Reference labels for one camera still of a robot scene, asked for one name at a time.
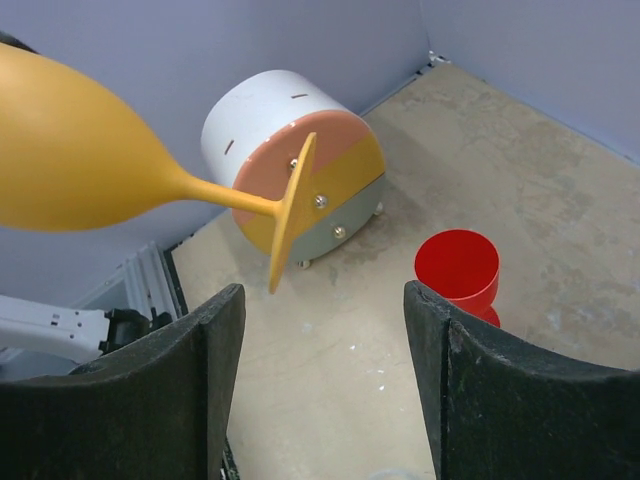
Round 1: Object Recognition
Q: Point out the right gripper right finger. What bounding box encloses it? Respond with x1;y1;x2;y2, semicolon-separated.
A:
403;281;639;479

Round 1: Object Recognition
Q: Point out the clear wine glass standing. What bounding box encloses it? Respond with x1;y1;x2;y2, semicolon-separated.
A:
368;467;418;480

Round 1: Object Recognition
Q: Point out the orange plastic goblet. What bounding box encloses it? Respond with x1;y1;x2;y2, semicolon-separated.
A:
1;45;317;292

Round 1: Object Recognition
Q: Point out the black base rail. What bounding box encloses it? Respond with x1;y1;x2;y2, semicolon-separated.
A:
74;242;189;321

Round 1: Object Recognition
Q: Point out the white cylinder with orange lid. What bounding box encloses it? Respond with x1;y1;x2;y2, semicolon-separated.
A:
201;70;385;266

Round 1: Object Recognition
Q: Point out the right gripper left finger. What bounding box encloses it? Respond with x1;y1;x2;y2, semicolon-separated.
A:
1;284;246;479

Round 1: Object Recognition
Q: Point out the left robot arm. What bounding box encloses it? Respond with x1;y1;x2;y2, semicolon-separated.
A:
1;296;172;364

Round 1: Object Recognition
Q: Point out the red plastic goblet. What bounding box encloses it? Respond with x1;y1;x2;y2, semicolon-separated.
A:
414;229;501;327

